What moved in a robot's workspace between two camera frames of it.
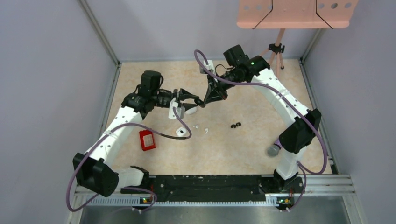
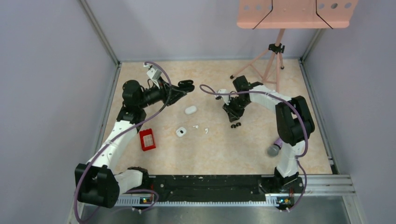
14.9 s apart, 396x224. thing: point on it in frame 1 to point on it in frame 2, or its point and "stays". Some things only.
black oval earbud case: (200, 102) to (186, 86)
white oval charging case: (191, 110) stays
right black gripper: (212, 94) to (234, 115)
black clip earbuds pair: (236, 124) stays
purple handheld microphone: (273, 150) stays
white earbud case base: (181, 131) stays
